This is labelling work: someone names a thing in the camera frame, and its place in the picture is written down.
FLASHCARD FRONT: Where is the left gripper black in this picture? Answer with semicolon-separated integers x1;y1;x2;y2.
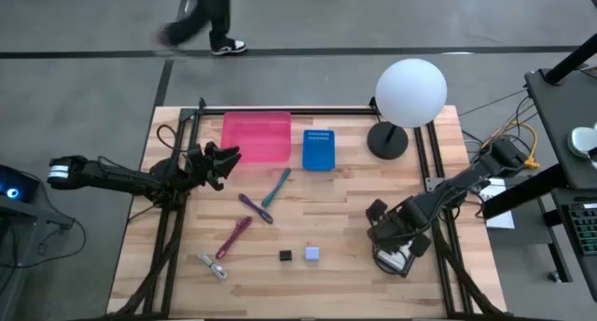
185;141;243;192

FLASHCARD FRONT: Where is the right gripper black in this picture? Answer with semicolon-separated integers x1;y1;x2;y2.
366;197;433;261

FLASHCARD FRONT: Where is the purple braided cable bundle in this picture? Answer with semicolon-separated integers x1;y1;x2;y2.
238;192;274;226

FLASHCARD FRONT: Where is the pink translucent plastic bin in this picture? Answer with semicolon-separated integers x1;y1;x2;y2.
219;110;293;164

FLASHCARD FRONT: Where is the blue plastic basket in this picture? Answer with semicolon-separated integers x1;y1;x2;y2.
301;129;337;172

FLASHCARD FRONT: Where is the white paper sheet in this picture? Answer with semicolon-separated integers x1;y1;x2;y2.
479;178;517;231

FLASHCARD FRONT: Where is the white globe lamp black stand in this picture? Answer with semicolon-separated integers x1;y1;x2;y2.
366;58;449;161

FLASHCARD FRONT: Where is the person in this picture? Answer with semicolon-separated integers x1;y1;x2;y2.
155;0;249;57

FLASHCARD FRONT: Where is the backlit computer keyboard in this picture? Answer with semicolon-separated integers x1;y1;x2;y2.
567;202;597;258

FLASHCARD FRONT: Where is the black side desk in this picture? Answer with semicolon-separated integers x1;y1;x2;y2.
524;66;597;191

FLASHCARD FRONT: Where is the white round object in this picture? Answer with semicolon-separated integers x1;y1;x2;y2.
567;122;597;160

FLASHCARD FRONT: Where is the grey stand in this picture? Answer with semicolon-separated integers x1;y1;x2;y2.
0;199;76;321

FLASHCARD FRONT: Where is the black device with blue light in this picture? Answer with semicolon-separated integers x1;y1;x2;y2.
0;164;41;203

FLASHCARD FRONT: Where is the black pole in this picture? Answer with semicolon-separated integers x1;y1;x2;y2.
543;31;597;87

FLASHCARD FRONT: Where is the teal braided cable bundle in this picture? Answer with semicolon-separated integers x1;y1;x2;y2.
260;167;292;210

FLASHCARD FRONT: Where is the magenta braided cable bundle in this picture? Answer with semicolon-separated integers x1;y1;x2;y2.
215;216;254;260

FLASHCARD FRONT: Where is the grey white cable bundle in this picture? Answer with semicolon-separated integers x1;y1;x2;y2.
197;253;229;281

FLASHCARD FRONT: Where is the black aluminium frame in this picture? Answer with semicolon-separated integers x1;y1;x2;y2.
109;96;509;320

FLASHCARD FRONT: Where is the yellow cable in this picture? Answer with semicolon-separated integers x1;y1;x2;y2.
482;119;541;171

